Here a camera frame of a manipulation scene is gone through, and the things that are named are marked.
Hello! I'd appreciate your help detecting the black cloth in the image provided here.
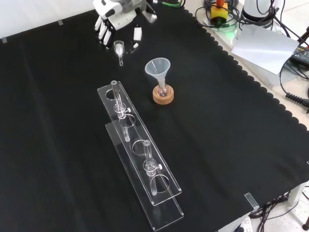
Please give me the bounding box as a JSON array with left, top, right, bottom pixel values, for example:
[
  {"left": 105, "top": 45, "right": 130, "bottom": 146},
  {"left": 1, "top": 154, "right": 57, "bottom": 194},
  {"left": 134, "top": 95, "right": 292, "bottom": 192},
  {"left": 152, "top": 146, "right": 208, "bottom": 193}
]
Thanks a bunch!
[{"left": 0, "top": 3, "right": 309, "bottom": 232}]

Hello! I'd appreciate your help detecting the clear acrylic funnel stand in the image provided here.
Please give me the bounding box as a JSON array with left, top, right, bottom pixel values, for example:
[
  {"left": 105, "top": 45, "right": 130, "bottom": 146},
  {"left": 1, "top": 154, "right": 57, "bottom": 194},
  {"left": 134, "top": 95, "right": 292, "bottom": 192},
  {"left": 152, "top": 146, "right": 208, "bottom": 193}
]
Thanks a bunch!
[{"left": 97, "top": 80, "right": 185, "bottom": 232}]

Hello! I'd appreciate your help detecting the yellow stop button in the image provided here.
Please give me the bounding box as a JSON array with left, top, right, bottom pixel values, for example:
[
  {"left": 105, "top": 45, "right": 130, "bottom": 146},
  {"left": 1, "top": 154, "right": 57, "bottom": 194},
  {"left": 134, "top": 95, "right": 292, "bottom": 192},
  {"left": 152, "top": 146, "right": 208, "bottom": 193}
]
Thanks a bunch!
[{"left": 210, "top": 0, "right": 229, "bottom": 26}]

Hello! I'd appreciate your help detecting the clear plastic funnel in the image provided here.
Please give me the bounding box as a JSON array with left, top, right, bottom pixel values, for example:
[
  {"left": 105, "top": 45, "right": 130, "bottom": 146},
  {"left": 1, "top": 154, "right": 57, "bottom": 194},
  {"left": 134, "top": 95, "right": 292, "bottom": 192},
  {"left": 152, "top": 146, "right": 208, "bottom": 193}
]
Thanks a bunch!
[{"left": 144, "top": 57, "right": 171, "bottom": 89}]

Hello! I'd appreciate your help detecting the white power strip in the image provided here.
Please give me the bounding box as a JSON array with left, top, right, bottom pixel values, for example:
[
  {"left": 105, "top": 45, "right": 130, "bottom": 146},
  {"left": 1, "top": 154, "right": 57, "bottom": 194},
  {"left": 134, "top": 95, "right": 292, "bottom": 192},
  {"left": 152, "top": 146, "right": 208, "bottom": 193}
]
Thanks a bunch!
[{"left": 235, "top": 216, "right": 254, "bottom": 232}]

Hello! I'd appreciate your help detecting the cork ring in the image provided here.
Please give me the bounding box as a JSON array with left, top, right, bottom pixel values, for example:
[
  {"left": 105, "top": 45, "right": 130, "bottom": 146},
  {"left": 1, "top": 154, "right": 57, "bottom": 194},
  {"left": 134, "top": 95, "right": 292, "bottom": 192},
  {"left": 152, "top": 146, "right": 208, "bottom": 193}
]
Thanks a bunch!
[{"left": 152, "top": 86, "right": 175, "bottom": 105}]

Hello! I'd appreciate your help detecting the black coiled cable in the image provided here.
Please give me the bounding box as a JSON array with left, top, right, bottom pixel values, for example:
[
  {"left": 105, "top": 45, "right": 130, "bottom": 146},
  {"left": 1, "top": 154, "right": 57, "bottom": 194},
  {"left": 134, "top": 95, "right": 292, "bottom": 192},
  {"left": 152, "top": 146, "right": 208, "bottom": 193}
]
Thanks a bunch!
[{"left": 279, "top": 55, "right": 309, "bottom": 109}]

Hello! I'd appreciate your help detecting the pale board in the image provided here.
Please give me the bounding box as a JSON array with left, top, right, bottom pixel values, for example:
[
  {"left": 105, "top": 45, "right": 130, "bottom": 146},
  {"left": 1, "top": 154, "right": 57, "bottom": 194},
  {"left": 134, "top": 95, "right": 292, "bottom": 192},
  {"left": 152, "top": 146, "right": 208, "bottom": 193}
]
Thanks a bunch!
[{"left": 231, "top": 24, "right": 300, "bottom": 76}]

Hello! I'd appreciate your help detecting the green cable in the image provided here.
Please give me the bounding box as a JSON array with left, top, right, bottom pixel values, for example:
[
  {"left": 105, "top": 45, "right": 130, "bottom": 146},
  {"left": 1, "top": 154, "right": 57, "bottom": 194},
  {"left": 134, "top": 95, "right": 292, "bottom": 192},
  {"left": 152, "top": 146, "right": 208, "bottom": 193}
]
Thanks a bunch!
[{"left": 156, "top": 0, "right": 182, "bottom": 7}]

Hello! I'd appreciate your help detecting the small round-bottom glass flask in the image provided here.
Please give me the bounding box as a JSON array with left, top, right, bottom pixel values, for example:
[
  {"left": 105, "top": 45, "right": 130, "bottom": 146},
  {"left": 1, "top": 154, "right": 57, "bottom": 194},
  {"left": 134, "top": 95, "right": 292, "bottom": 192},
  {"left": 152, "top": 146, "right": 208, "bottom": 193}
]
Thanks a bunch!
[{"left": 155, "top": 82, "right": 169, "bottom": 98}]

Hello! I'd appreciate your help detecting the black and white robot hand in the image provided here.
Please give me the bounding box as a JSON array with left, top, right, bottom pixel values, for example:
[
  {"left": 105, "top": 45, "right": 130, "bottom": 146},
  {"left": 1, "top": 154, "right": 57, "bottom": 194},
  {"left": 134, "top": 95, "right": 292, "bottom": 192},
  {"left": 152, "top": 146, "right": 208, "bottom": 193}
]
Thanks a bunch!
[{"left": 93, "top": 0, "right": 157, "bottom": 54}]

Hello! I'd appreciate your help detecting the black power adapter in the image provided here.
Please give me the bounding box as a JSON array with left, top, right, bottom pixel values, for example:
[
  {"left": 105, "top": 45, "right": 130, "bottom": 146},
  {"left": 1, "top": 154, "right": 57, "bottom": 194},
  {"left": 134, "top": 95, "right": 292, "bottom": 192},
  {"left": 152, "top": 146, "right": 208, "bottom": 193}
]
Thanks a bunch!
[{"left": 289, "top": 45, "right": 309, "bottom": 66}]

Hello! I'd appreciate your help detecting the clear plastic clip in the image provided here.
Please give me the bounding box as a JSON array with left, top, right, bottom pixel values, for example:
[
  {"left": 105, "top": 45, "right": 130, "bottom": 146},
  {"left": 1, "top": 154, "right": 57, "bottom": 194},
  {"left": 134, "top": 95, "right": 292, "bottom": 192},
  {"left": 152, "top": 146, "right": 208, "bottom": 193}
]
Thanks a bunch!
[{"left": 244, "top": 192, "right": 259, "bottom": 210}]

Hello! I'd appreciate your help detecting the white table leg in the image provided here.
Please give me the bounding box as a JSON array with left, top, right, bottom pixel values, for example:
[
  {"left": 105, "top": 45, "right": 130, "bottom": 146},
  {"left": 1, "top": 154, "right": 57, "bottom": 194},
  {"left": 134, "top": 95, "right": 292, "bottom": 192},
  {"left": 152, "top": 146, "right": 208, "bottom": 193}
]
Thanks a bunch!
[{"left": 288, "top": 184, "right": 306, "bottom": 207}]

